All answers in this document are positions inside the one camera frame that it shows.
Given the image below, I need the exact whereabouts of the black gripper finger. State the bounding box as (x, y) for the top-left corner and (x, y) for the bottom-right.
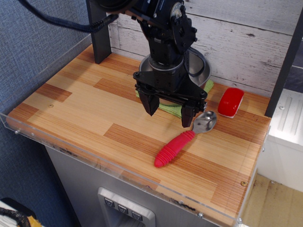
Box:
(138, 89), (160, 116)
(181, 104), (196, 127)

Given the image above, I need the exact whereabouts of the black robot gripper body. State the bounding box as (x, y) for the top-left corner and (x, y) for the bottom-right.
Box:
(133, 53), (207, 113)

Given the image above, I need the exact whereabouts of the red handled metal spoon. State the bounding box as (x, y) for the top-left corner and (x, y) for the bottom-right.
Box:
(154, 111), (217, 167)

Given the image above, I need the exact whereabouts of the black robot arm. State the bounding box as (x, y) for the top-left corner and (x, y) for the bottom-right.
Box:
(97, 0), (207, 127)

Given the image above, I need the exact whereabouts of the green folded cloth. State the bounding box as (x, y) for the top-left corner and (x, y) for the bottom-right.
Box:
(135, 79), (214, 119)

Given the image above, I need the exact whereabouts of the stainless steel bowl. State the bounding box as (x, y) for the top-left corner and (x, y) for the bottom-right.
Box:
(139, 47), (212, 106)

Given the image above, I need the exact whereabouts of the red and white sushi toy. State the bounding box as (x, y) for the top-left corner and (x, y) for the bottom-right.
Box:
(218, 87), (244, 118)

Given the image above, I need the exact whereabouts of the white toy sink unit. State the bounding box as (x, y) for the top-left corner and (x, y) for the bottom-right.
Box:
(257, 89), (303, 191)

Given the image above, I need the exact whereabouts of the grey toy fridge cabinet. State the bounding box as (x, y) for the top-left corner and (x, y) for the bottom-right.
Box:
(46, 148), (215, 227)

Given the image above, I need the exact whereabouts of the silver dispenser button panel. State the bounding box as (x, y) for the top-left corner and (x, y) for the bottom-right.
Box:
(98, 187), (156, 227)

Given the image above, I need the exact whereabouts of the yellow black object corner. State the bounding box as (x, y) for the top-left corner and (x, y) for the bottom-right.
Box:
(0, 198), (43, 227)

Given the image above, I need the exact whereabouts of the black braided cable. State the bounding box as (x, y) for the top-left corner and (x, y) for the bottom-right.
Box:
(18, 0), (119, 33)

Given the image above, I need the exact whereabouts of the dark grey left post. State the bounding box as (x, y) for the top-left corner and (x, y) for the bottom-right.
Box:
(86, 0), (111, 64)

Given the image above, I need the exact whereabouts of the dark grey post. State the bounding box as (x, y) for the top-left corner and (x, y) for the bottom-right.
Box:
(265, 10), (303, 117)
(86, 0), (111, 64)

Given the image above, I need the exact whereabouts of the dark grey right post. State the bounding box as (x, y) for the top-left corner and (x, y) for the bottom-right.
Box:
(265, 10), (303, 117)

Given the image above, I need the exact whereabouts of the clear acrylic guard rail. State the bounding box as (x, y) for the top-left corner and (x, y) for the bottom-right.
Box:
(0, 28), (273, 227)

